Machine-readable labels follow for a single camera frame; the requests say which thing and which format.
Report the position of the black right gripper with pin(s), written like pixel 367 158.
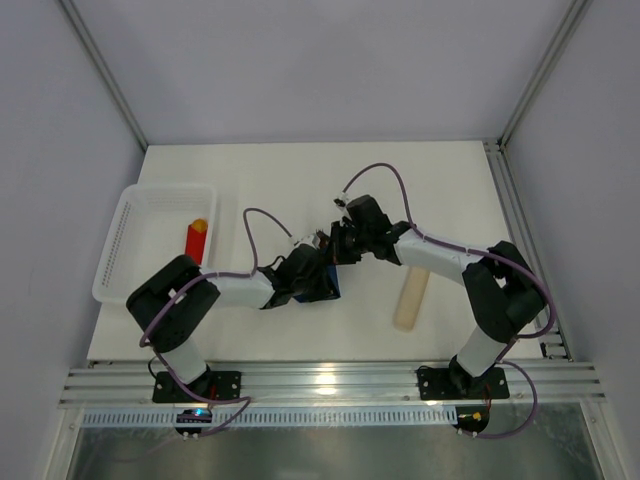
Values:
pixel 338 245

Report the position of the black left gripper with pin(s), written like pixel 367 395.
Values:
pixel 320 275

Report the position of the blue paper napkin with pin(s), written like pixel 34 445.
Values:
pixel 323 286

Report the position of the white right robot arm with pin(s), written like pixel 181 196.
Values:
pixel 503 293

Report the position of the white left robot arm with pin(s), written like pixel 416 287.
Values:
pixel 169 307

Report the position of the beige cutlery tray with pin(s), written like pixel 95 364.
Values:
pixel 410 300

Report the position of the red bottle orange cap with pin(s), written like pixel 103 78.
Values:
pixel 196 236

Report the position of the white plastic basket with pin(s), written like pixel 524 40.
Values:
pixel 149 228

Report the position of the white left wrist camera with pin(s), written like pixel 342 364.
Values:
pixel 313 240

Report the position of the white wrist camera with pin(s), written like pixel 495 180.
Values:
pixel 313 240
pixel 341 202

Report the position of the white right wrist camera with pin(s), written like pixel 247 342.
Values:
pixel 341 202

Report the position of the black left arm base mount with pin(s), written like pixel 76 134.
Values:
pixel 217 386

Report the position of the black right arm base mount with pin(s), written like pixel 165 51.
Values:
pixel 445 384

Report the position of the white slotted cable duct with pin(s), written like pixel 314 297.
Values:
pixel 260 416

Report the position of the aluminium side rail right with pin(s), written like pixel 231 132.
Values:
pixel 553 343

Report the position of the aluminium table edge rail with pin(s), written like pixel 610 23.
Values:
pixel 128 384

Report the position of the aluminium frame post right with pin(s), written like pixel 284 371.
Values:
pixel 555 48

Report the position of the aluminium frame post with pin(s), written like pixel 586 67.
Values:
pixel 98 62
pixel 555 48

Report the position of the aluminium frame post left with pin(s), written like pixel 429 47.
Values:
pixel 98 62

